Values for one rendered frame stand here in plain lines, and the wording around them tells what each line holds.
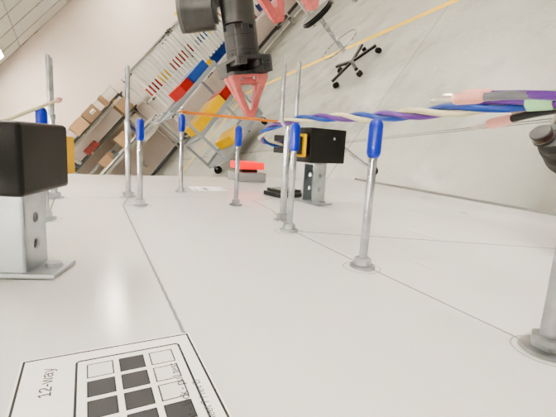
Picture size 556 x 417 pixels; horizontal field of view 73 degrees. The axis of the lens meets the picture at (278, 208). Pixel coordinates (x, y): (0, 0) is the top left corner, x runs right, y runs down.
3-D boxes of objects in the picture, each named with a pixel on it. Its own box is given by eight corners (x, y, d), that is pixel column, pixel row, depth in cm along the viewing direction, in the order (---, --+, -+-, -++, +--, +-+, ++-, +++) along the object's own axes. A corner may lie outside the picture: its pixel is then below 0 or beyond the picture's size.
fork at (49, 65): (45, 196, 40) (40, 55, 37) (65, 196, 41) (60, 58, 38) (43, 198, 38) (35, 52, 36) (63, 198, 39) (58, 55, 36)
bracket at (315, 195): (332, 204, 46) (335, 163, 45) (318, 205, 44) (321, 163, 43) (307, 198, 49) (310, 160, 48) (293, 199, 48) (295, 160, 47)
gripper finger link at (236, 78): (237, 120, 64) (229, 62, 62) (225, 121, 71) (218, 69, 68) (273, 116, 67) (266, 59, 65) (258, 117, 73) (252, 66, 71)
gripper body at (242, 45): (237, 67, 60) (230, 16, 58) (218, 76, 69) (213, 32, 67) (273, 65, 63) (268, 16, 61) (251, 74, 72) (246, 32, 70)
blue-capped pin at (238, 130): (245, 205, 41) (248, 126, 40) (232, 206, 41) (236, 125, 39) (237, 203, 43) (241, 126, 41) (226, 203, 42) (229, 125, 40)
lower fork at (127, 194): (119, 195, 43) (117, 66, 41) (136, 195, 44) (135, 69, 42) (120, 198, 41) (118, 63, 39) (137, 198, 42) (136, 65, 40)
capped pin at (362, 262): (355, 271, 21) (371, 116, 20) (345, 262, 23) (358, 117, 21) (379, 270, 22) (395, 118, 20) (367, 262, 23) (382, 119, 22)
